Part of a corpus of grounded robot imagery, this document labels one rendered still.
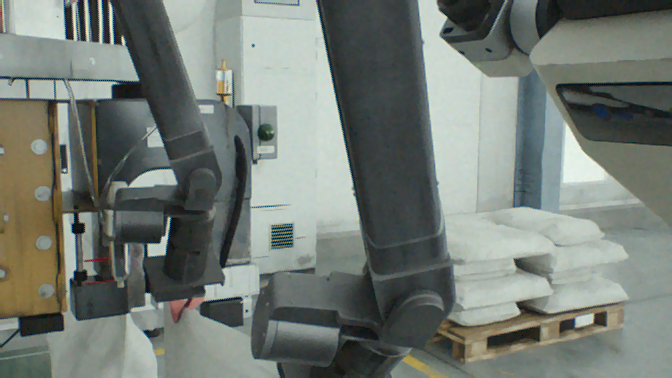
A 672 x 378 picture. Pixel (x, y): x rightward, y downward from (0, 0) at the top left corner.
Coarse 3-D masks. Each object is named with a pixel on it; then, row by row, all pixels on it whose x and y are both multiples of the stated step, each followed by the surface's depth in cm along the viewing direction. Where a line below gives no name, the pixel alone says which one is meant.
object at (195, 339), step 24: (168, 312) 108; (192, 312) 98; (168, 336) 109; (192, 336) 94; (216, 336) 94; (240, 336) 90; (168, 360) 110; (192, 360) 95; (216, 360) 85; (240, 360) 81; (264, 360) 84
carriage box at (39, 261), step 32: (0, 128) 99; (32, 128) 101; (0, 160) 100; (32, 160) 102; (32, 192) 102; (32, 224) 103; (0, 256) 101; (32, 256) 103; (64, 256) 105; (0, 288) 102; (32, 288) 104; (64, 288) 106
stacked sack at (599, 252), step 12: (600, 240) 425; (552, 252) 393; (564, 252) 396; (576, 252) 397; (588, 252) 401; (600, 252) 405; (612, 252) 409; (624, 252) 414; (516, 264) 410; (528, 264) 401; (540, 264) 392; (552, 264) 387; (564, 264) 390; (576, 264) 394; (588, 264) 400; (600, 264) 406
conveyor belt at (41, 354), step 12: (24, 348) 274; (36, 348) 274; (48, 348) 274; (0, 360) 262; (12, 360) 262; (24, 360) 262; (36, 360) 262; (48, 360) 262; (0, 372) 251; (12, 372) 251; (24, 372) 251; (36, 372) 251; (48, 372) 251
